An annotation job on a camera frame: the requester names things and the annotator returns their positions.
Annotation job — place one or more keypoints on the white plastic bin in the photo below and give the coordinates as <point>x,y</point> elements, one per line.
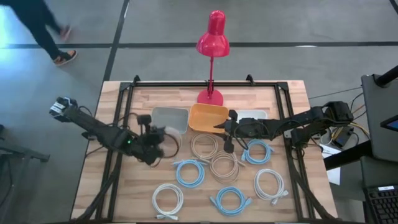
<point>252,113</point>

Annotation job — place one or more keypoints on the black pole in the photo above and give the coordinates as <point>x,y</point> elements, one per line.
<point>388,76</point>

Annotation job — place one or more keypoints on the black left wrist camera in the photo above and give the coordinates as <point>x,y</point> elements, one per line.
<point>144,119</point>

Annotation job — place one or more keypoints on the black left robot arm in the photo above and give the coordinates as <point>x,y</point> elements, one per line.
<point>93,124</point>

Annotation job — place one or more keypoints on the red desk lamp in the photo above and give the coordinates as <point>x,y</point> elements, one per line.
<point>213,40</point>

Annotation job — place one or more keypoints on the orange plastic bin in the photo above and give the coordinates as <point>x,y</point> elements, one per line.
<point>205,118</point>

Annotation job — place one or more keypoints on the black tablet screen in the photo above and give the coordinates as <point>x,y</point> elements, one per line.
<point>392,124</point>

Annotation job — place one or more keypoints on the grey plastic bin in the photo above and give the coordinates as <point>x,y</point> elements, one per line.
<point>169,119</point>

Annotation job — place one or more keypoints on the white paper sheet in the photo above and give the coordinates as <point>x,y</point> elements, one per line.
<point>334,175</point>

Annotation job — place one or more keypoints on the person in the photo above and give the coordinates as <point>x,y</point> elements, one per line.
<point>40,31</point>

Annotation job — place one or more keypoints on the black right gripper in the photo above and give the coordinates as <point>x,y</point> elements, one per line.
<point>245,127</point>

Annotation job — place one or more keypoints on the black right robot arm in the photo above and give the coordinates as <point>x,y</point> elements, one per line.
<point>295,121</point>

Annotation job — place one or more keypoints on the black metal stand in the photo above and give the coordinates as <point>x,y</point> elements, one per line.
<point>18,152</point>

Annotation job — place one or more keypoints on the dark grey side table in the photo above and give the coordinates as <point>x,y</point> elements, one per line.
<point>376,124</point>

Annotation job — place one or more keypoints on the black laptop keyboard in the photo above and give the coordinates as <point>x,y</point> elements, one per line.
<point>382,205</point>

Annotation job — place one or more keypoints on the black power adapter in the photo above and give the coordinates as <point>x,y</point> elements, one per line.
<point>342,138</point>

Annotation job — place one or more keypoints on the black aluminium table frame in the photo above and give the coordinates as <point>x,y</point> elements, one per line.
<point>186,84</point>

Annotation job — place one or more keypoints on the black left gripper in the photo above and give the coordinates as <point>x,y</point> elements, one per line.
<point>147,144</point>

